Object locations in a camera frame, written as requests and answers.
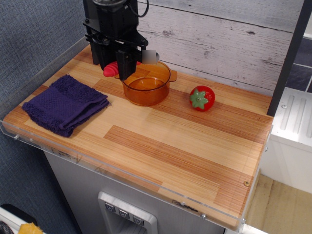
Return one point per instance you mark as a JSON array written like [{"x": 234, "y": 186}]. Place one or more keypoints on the yellow object at corner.
[{"x": 29, "y": 228}]

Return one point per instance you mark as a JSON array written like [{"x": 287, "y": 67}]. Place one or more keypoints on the silver dispenser panel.
[{"x": 121, "y": 217}]

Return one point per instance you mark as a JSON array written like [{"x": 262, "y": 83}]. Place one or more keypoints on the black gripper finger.
[
  {"x": 102, "y": 55},
  {"x": 127, "y": 62}
]

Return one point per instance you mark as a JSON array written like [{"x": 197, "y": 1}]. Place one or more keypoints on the dark vertical post left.
[{"x": 89, "y": 32}]

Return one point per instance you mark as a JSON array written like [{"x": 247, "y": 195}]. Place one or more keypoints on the dark vertical post right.
[{"x": 290, "y": 56}]

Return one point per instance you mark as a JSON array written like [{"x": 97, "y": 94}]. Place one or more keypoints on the purple folded towel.
[{"x": 65, "y": 105}]

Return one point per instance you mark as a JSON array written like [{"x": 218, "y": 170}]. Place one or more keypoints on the red handled metal spoon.
[{"x": 148, "y": 57}]

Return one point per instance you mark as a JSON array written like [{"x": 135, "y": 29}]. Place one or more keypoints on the dark vertical post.
[
  {"x": 89, "y": 32},
  {"x": 290, "y": 56}
]

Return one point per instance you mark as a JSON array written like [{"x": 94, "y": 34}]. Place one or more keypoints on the red toy strawberry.
[{"x": 202, "y": 98}]

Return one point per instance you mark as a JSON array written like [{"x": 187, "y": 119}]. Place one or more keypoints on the amber glass pot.
[{"x": 149, "y": 84}]

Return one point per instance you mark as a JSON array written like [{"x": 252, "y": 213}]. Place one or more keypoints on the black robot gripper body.
[{"x": 114, "y": 23}]

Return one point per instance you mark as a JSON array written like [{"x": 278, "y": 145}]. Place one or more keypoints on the white toy sink unit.
[{"x": 288, "y": 154}]

